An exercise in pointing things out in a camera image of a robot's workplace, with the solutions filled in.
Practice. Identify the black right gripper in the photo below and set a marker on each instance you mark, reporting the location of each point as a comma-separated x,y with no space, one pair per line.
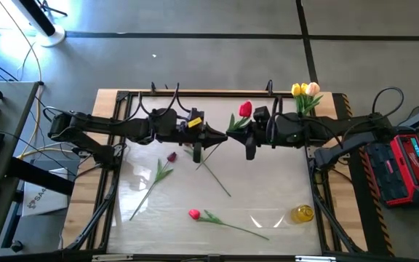
286,129

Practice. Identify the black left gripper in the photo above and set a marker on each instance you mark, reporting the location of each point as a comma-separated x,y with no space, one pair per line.
166,125

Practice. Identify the dark red artificial tulip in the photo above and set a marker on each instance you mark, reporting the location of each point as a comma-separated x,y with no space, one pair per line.
189,151
172,157

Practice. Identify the yellow artificial tulip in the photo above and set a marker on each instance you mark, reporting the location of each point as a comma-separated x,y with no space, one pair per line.
304,87
296,89

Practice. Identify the cream artificial tulip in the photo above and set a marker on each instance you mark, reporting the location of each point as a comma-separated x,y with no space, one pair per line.
313,88

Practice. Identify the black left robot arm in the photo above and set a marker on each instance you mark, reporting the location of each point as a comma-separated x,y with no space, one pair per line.
115,127

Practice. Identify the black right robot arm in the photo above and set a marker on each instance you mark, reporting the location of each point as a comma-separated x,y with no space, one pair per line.
340,127

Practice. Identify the yellow glass vase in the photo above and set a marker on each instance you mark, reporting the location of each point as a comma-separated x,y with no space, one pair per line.
302,214

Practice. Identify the yellow black hazard tape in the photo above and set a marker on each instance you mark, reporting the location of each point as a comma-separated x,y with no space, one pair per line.
373,189

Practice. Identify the red black tool case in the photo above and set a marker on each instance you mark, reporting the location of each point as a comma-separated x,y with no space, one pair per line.
402,171

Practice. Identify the white printed box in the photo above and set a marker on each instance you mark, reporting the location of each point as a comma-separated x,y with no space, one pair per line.
46,196

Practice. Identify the dark grey desk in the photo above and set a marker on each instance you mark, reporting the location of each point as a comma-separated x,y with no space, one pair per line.
13,120

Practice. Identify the white tower fan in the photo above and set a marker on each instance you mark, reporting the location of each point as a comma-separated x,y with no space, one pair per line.
38,18

